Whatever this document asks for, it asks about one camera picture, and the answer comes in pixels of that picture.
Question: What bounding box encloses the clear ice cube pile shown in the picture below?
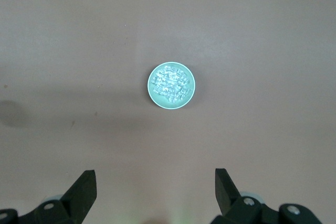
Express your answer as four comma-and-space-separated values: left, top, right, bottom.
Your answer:
152, 64, 191, 104

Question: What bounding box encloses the green ceramic bowl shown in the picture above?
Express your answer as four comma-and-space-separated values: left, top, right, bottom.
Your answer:
145, 61, 196, 110

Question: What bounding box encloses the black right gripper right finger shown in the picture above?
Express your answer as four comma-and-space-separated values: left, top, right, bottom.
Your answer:
211, 167, 324, 224

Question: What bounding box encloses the brown table cover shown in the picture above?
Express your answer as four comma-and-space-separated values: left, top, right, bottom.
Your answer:
0, 0, 336, 224

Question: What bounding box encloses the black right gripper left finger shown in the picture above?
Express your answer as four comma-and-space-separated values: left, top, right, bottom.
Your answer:
0, 169, 98, 224

